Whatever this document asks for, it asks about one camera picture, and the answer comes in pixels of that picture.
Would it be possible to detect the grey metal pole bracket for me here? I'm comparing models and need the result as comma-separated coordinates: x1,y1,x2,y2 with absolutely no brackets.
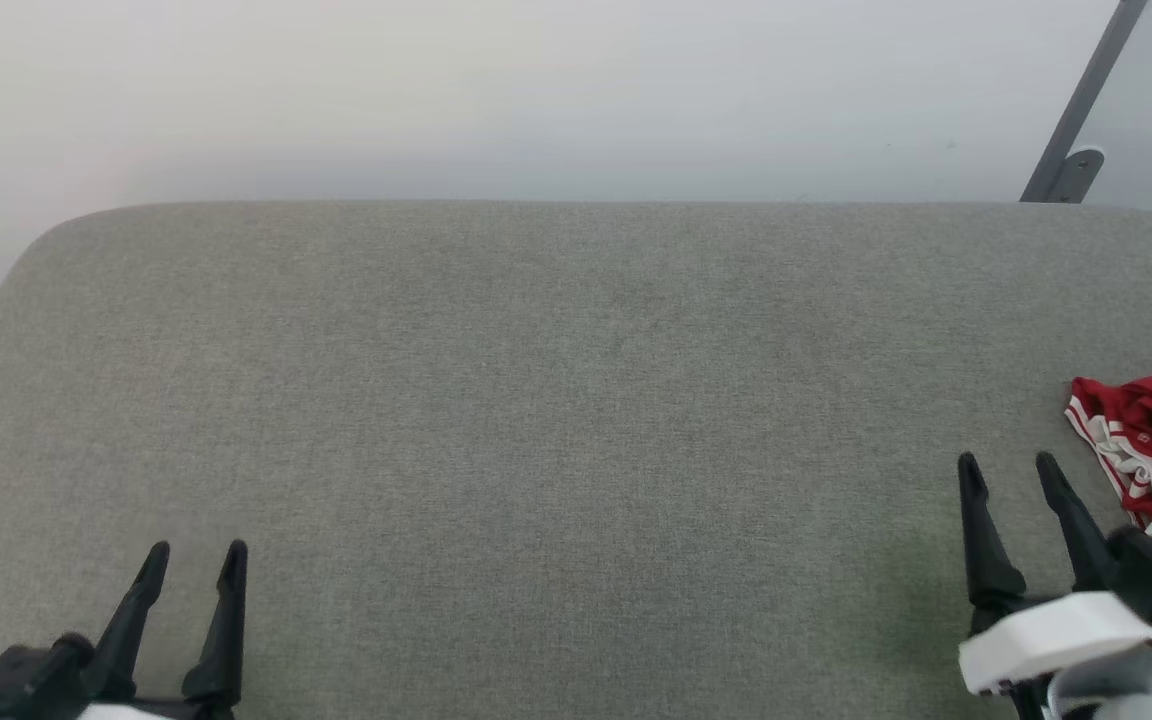
1054,147,1106,204

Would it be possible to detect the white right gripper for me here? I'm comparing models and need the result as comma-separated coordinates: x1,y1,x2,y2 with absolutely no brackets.
955,451,1152,697

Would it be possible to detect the grey metal pole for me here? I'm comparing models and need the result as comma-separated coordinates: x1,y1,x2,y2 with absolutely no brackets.
1020,0,1152,204

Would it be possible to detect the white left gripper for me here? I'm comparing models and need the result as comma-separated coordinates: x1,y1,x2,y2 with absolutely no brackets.
76,539,250,720

